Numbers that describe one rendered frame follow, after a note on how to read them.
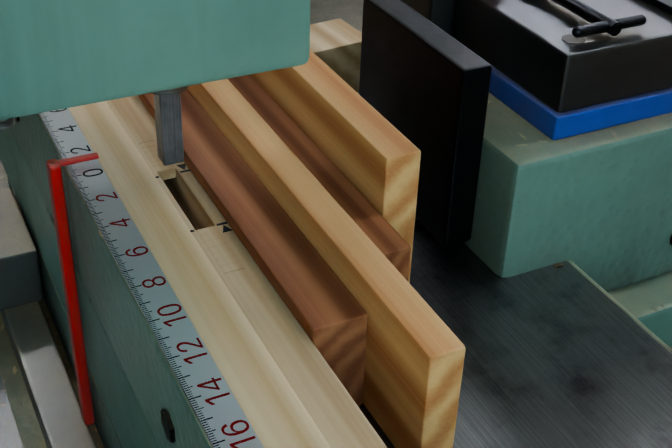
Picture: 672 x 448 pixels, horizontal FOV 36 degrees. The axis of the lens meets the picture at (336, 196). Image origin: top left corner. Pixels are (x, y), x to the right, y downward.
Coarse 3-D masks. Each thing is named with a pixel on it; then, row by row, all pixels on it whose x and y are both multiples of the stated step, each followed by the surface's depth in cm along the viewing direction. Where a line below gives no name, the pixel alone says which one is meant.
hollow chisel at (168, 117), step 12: (156, 96) 42; (168, 96) 42; (180, 96) 42; (156, 108) 43; (168, 108) 42; (180, 108) 43; (156, 120) 43; (168, 120) 43; (180, 120) 43; (156, 132) 44; (168, 132) 43; (180, 132) 43; (168, 144) 43; (180, 144) 43; (168, 156) 43; (180, 156) 44
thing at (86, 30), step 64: (0, 0) 34; (64, 0) 35; (128, 0) 36; (192, 0) 37; (256, 0) 38; (0, 64) 35; (64, 64) 36; (128, 64) 37; (192, 64) 38; (256, 64) 40
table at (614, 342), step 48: (0, 144) 62; (48, 240) 52; (432, 240) 48; (432, 288) 45; (480, 288) 45; (528, 288) 45; (576, 288) 45; (624, 288) 51; (96, 336) 44; (480, 336) 43; (528, 336) 43; (576, 336) 43; (624, 336) 43; (96, 384) 48; (480, 384) 40; (528, 384) 40; (576, 384) 40; (624, 384) 40; (144, 432) 39; (480, 432) 38; (528, 432) 38; (576, 432) 38; (624, 432) 38
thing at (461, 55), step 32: (384, 0) 48; (384, 32) 48; (416, 32) 45; (384, 64) 48; (416, 64) 45; (448, 64) 43; (480, 64) 43; (384, 96) 49; (416, 96) 46; (448, 96) 44; (480, 96) 43; (416, 128) 47; (448, 128) 44; (480, 128) 44; (448, 160) 45; (448, 192) 45; (448, 224) 46
